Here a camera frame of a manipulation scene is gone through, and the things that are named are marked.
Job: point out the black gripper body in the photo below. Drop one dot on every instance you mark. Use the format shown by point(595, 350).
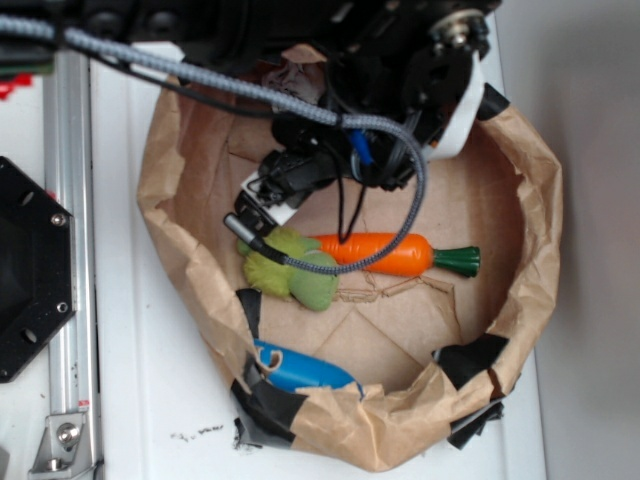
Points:
point(418, 68)

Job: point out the white paper ball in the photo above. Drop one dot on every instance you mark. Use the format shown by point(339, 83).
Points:
point(305, 82)

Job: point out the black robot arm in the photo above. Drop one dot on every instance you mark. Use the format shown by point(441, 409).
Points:
point(206, 42)

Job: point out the orange plastic toy carrot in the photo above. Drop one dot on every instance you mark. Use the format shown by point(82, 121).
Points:
point(412, 257)

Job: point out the green plush toy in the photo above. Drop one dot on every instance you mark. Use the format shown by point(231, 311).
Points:
point(314, 291)

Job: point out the brown paper bag bin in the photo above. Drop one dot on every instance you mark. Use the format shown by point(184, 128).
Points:
point(428, 350)

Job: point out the blue plastic toy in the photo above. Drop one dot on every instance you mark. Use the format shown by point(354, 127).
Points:
point(290, 370)

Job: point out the white tray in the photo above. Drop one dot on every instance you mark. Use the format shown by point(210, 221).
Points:
point(165, 410)

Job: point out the aluminium extrusion rail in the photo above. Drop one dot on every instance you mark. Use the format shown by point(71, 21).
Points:
point(73, 351)

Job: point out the black hexagonal mount plate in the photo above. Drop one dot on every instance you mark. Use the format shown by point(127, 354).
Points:
point(36, 270)

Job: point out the metal corner bracket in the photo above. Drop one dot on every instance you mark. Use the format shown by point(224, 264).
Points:
point(67, 449)

